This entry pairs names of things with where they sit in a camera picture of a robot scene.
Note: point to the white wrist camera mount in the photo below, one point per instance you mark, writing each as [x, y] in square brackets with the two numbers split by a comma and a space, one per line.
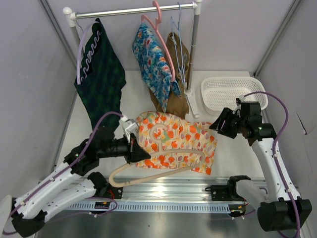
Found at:
[239, 101]
[129, 126]

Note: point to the lavender wavy hanger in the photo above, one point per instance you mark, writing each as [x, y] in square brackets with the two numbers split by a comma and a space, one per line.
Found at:
[81, 49]

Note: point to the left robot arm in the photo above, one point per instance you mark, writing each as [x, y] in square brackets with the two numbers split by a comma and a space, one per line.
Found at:
[74, 180]

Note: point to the aluminium mounting rail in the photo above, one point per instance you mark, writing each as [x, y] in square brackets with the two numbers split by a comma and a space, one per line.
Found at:
[171, 190]

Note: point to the tan khaki skirt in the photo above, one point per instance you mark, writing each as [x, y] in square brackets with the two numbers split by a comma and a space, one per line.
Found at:
[178, 105]

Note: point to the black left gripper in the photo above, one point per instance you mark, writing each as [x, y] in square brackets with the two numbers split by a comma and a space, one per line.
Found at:
[134, 152]

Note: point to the pink plastic hanger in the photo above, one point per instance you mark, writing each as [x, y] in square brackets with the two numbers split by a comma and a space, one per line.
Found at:
[155, 27]

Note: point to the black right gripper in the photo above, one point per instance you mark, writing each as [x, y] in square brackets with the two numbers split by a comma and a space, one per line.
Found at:
[227, 114]

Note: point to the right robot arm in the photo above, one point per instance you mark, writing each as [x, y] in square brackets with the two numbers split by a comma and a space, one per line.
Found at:
[281, 207]

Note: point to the dark green plaid skirt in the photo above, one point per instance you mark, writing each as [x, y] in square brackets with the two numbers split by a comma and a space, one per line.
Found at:
[102, 76]

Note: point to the orange floral cloth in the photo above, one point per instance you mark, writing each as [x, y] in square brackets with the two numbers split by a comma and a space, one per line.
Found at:
[174, 143]

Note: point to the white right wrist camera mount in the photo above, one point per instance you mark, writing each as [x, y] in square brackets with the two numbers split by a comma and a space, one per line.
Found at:
[239, 101]

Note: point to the slotted cable duct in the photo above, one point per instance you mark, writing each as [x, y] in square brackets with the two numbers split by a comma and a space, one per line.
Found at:
[123, 206]

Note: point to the white metal clothes rack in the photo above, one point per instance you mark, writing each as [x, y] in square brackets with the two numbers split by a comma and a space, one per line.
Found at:
[195, 5]

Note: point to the blue wire hanger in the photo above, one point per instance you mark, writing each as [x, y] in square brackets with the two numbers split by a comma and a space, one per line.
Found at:
[180, 67]

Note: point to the white perforated plastic basket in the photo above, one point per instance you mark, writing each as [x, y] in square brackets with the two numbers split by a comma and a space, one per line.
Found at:
[221, 92]

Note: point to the blue floral skirt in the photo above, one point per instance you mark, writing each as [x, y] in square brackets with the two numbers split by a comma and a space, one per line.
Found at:
[154, 68]

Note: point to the beige plastic hanger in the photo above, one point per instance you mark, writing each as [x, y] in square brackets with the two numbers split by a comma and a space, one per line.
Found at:
[145, 179]

